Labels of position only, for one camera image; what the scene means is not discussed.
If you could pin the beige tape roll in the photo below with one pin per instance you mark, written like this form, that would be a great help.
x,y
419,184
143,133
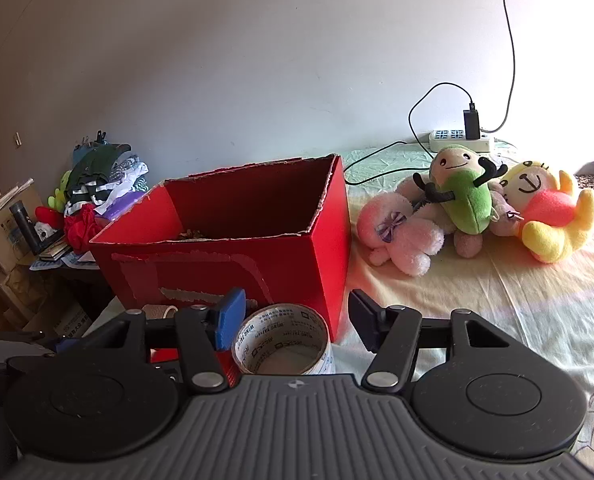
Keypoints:
x,y
158,311

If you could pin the white power strip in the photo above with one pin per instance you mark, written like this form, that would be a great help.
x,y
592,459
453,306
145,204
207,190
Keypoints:
x,y
482,144

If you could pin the brown crumpled scrap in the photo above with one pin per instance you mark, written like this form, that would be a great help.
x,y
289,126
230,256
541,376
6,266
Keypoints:
x,y
191,234

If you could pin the black bottle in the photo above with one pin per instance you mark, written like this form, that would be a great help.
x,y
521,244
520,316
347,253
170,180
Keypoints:
x,y
24,225

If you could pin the pink plush toy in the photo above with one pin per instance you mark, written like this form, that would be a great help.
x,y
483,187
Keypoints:
x,y
407,240

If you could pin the yellow plush toy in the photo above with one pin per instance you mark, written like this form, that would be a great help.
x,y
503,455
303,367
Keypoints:
x,y
547,210

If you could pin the black charger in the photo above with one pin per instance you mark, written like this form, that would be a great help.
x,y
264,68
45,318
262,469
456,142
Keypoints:
x,y
472,122

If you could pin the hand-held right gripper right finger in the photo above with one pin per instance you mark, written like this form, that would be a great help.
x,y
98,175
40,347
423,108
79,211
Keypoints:
x,y
364,320

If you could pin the stack of books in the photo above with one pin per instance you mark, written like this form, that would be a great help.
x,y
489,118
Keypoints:
x,y
54,252

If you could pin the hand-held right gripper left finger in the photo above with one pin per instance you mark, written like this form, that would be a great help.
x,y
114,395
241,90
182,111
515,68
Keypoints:
x,y
229,317

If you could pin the red cardboard box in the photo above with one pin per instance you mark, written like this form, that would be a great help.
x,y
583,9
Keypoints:
x,y
257,265

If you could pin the green plush toy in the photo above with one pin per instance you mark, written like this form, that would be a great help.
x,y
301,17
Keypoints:
x,y
469,200

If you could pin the pile of clothes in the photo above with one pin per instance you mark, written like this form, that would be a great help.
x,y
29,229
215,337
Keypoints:
x,y
104,175

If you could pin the red cloth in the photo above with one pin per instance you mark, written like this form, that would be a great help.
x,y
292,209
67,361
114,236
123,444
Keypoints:
x,y
79,230

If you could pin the small red plush toy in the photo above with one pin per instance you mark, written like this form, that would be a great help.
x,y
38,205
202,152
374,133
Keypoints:
x,y
47,217

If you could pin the clear packing tape roll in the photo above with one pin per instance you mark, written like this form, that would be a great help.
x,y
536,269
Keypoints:
x,y
257,330

